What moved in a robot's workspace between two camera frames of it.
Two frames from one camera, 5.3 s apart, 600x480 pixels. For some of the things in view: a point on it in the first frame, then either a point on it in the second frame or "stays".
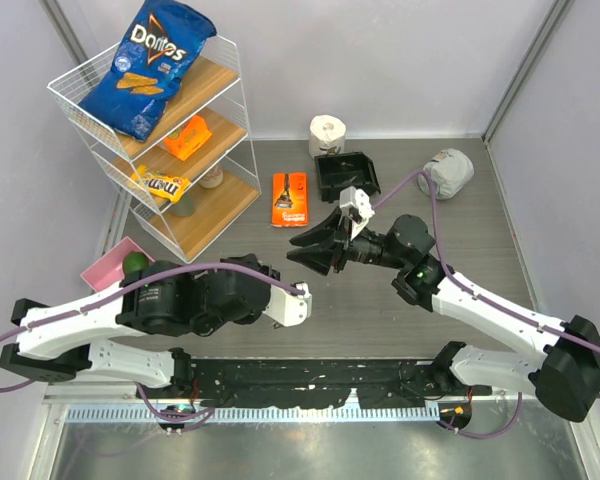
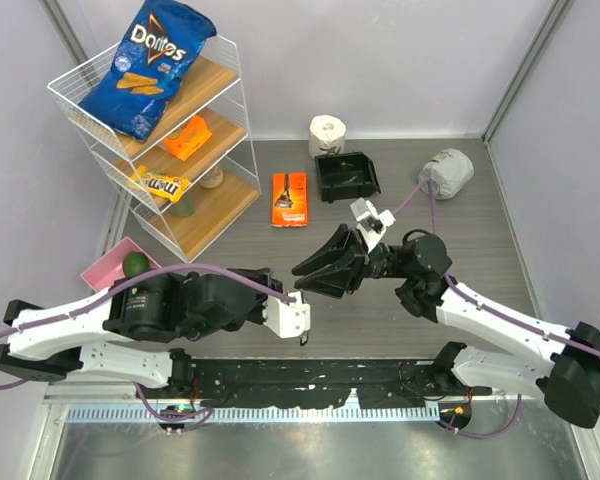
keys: (353, 178) stays
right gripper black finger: (318, 258) to (335, 280)
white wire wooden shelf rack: (194, 171) stays
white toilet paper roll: (326, 135) stays
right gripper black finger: (321, 233) to (345, 244)
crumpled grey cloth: (450, 171) stays
